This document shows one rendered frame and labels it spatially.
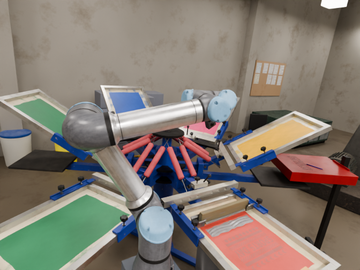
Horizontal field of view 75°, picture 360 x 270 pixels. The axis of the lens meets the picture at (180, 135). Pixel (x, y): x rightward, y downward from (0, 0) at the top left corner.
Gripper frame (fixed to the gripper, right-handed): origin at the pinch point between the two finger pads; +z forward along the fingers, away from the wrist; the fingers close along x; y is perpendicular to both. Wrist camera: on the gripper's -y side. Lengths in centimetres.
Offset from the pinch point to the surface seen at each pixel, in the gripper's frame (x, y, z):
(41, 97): 71, 67, 150
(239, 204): -10, -75, 27
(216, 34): -331, 80, 426
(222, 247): 20, -76, 7
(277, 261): 1, -92, -8
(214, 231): 17, -73, 19
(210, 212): 13, -63, 22
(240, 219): -4, -83, 25
